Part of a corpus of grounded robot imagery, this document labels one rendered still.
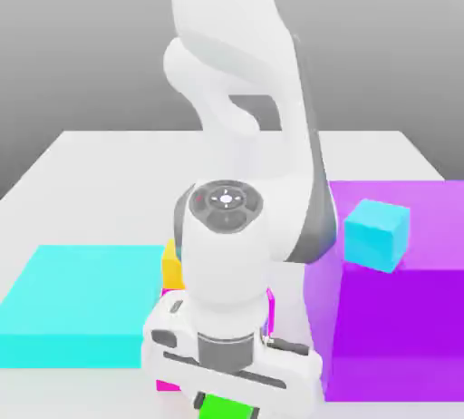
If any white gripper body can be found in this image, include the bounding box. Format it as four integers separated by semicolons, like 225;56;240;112
140;341;324;412

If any small green cube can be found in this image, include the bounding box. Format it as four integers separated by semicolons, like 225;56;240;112
198;393;255;419

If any small orange cube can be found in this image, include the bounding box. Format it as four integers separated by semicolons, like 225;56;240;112
160;238;187;291

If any small cyan cube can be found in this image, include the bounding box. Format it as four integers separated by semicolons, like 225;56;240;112
343;198;411;275

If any large magenta box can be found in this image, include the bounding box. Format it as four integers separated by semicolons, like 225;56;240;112
155;286;276;393

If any large purple box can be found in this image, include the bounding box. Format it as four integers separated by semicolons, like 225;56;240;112
303;179;464;404

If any large cyan box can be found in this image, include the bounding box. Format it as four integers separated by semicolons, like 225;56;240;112
0;244;167;370

